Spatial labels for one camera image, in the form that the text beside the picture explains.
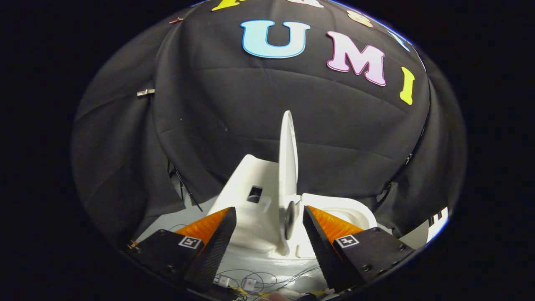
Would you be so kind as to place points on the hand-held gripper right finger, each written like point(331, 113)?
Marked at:
point(322, 251)

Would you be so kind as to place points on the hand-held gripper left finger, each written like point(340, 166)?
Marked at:
point(215, 251)

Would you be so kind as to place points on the black round lid knob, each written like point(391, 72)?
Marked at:
point(290, 219)

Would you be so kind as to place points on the white toilet tank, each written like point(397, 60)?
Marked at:
point(250, 225)

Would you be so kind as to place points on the white toilet seat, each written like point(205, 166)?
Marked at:
point(359, 207)

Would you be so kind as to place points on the small white connector box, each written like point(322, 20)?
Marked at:
point(249, 284)
point(222, 281)

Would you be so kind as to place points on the black backdrop cloth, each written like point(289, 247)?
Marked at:
point(259, 108)

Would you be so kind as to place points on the silver cloth clip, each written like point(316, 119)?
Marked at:
point(146, 92)

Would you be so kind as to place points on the copper cloth clip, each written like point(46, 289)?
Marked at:
point(176, 20)

